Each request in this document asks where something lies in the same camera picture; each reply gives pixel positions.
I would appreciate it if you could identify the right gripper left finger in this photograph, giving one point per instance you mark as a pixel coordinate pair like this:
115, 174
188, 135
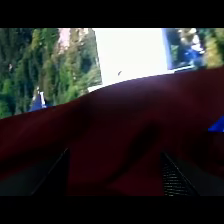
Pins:
53, 180

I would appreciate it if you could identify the dark red garment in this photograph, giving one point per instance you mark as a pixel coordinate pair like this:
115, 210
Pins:
126, 133

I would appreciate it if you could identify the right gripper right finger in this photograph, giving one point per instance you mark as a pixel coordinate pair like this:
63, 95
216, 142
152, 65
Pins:
176, 181

